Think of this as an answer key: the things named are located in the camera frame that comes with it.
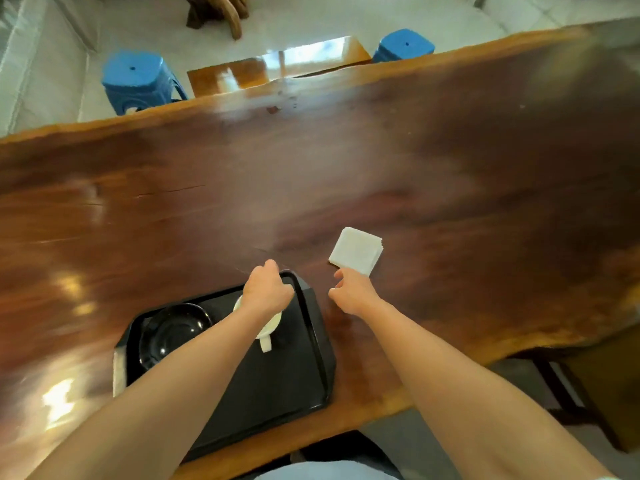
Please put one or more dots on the black rectangular tray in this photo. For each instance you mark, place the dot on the black rectangular tray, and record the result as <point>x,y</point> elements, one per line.
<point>280,384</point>

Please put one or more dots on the person's right thumb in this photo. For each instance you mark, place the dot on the person's right thumb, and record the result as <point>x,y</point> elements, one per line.
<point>334,293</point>

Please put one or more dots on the person's left forearm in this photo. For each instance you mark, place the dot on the person's left forearm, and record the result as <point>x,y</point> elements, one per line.
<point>175,394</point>

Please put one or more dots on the black glossy bowl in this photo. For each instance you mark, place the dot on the black glossy bowl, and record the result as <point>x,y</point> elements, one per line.
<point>172,332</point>

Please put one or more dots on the glossy wooden bench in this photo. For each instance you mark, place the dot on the glossy wooden bench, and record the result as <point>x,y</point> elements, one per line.
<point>270,67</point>

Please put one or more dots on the carved wooden root stand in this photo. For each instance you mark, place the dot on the carved wooden root stand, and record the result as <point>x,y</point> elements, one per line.
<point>220,12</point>

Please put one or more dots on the blue ceramic stool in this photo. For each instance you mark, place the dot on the blue ceramic stool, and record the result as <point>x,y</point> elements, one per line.
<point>404,43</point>
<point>137,79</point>

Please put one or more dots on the white sofa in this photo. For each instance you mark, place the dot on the white sofa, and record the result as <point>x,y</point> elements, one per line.
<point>40,59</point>

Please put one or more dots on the white cup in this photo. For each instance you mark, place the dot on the white cup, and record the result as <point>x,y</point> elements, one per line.
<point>267,339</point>

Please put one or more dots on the stack of white napkins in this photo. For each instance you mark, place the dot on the stack of white napkins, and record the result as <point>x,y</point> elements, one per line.
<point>356,250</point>

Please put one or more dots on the person's right forearm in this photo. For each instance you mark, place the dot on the person's right forearm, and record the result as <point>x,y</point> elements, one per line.
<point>450,389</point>

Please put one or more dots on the dark wooden chair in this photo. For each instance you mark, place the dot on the dark wooden chair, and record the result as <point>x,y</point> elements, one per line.
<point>600,384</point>

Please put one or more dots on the person's left fingers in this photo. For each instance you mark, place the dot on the person's left fingers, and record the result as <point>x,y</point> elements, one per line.
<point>270,274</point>

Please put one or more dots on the person's right hand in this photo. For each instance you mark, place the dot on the person's right hand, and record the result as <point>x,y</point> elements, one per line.
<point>356,294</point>

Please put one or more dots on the person's left hand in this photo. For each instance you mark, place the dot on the person's left hand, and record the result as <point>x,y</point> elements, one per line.
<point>267,292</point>

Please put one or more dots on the light blue shirt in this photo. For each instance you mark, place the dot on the light blue shirt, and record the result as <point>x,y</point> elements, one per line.
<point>325,472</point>

